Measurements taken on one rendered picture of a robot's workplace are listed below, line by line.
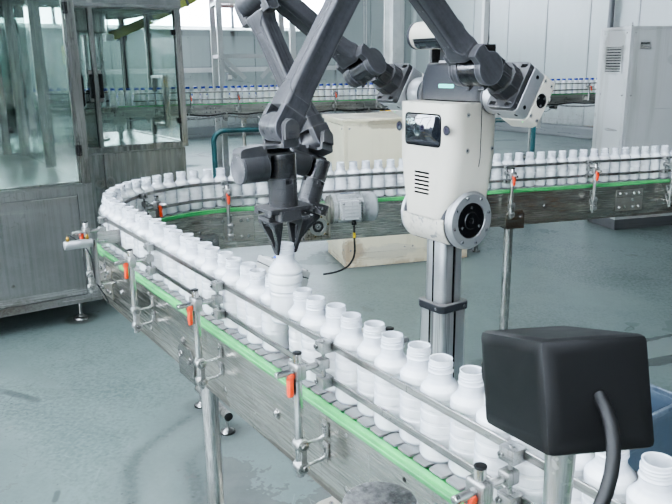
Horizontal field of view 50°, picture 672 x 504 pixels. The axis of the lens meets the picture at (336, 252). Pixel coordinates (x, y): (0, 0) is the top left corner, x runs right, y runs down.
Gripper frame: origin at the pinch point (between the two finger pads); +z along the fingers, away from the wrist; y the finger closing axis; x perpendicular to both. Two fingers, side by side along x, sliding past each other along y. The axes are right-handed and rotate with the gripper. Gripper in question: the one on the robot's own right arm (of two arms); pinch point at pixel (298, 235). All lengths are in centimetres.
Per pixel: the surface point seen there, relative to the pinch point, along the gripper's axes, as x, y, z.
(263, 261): -3.9, -6.5, 8.9
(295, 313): -18.2, 34.7, 13.2
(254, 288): -18.4, 17.2, 12.5
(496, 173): 159, -92, -47
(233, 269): -18.2, 5.6, 10.9
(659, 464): -16, 110, 9
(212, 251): -18.5, -6.3, 9.2
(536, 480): -16, 95, 19
